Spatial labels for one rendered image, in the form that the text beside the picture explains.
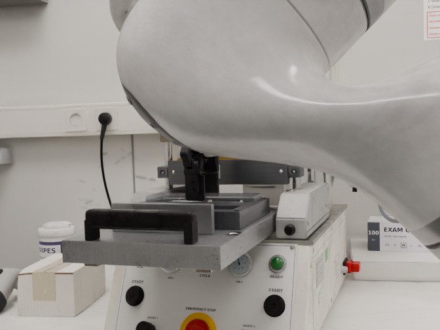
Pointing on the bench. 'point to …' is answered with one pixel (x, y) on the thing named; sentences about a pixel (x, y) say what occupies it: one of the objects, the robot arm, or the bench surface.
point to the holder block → (235, 213)
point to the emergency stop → (197, 325)
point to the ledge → (393, 264)
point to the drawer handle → (141, 221)
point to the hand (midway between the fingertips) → (202, 188)
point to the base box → (302, 303)
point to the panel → (213, 294)
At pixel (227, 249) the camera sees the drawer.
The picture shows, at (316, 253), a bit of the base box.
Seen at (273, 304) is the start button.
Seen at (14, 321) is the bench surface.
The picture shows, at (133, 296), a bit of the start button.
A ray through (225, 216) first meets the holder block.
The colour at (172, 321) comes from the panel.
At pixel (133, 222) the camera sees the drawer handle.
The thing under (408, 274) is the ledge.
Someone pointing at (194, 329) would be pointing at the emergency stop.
